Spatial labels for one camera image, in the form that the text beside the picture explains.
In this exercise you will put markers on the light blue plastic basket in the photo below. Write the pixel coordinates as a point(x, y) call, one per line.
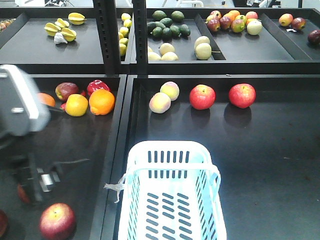
point(171, 192)

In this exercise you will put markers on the pale peach fruit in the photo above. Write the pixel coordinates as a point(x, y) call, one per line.
point(171, 89)
point(159, 103)

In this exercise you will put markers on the bright red apple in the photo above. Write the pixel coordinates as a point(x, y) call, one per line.
point(242, 95)
point(202, 97)

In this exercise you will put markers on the orange fruit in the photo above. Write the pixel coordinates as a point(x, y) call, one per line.
point(46, 99)
point(102, 102)

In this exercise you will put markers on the red bell pepper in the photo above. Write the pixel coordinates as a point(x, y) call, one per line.
point(96, 85)

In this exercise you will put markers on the white plastic tie strip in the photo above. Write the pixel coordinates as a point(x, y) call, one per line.
point(118, 187)

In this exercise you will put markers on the red green apple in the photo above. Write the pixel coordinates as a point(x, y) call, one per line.
point(65, 89)

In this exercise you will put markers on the white garlic bulb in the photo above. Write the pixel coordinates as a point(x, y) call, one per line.
point(59, 38)

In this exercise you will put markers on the yellow starfruit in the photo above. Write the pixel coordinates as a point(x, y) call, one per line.
point(76, 18)

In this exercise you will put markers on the red apple yellow top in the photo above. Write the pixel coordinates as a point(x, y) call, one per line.
point(57, 222)

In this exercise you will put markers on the black produce stand frame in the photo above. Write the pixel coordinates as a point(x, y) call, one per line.
point(268, 154)

